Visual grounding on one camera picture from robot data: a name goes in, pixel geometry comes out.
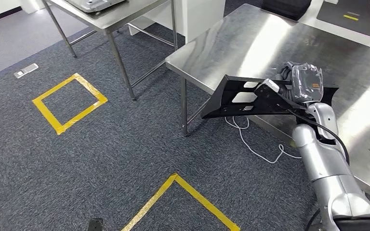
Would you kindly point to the grey laptop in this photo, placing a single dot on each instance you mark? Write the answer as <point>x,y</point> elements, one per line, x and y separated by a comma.
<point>357,12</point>

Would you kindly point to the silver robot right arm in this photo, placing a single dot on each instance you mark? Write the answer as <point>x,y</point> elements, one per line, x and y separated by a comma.
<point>322,159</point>

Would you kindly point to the grey sheet metal part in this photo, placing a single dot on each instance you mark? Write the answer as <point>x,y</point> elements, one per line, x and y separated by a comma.
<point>92,4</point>

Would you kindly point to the black plastic frame part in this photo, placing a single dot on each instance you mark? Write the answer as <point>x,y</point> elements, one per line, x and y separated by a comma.
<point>217,105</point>

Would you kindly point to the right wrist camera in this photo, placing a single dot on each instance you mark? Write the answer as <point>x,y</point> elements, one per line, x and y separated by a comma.
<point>271,100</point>

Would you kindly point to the metal floor outlet box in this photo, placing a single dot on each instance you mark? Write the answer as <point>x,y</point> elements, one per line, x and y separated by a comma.
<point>25,70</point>

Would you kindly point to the black zip case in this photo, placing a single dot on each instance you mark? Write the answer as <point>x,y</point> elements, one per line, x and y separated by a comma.
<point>287,8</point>

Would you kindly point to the stainless steel workbench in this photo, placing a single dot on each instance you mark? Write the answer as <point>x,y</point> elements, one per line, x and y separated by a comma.
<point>236,47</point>

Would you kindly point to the stainless steel table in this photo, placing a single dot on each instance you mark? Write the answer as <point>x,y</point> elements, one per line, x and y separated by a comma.
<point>124,17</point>

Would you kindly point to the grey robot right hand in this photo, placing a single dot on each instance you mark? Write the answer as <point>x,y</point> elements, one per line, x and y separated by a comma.
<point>306,83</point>

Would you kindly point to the yellow floor tape square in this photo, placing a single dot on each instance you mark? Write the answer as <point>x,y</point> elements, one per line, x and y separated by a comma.
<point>204,201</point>
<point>54,88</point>

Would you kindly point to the white cabinet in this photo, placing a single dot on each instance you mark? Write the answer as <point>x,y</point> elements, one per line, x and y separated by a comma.
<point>201,16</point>

